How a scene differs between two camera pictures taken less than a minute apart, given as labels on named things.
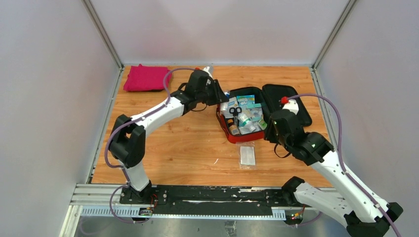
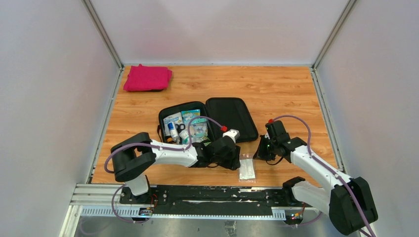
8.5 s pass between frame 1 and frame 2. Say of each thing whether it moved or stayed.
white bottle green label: moved
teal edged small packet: moved
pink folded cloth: stayed
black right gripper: moved
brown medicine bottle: moved
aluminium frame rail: stayed
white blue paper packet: moved
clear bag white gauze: moved
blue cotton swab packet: moved
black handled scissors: moved
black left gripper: moved
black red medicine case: moved
